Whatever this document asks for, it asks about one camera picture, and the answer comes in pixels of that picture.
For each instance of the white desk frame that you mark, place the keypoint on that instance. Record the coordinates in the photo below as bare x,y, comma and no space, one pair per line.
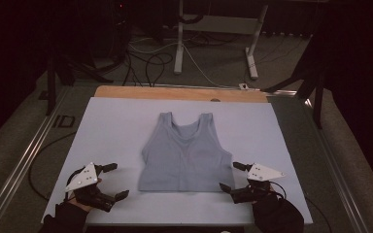
218,25

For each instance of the black metal stand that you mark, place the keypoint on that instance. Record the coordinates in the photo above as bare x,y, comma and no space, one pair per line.
51,87
319,97

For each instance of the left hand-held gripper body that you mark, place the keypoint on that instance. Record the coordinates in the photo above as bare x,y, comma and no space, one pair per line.
85,179

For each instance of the grey-blue tank top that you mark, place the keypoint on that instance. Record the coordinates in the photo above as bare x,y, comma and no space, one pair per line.
186,155

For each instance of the light blue table mat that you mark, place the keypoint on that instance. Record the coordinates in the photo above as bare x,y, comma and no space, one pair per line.
116,136

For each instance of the small white plug box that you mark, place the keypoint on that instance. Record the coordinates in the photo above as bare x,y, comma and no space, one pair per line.
244,86

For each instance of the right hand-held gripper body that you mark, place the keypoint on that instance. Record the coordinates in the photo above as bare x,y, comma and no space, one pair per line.
261,173

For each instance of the person's left hand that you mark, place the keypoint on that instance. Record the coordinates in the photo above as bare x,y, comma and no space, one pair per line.
79,204

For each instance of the person's right hand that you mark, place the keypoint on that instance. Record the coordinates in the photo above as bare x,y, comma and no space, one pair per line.
271,188

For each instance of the dark equipment rack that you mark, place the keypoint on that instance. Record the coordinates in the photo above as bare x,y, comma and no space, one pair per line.
110,32

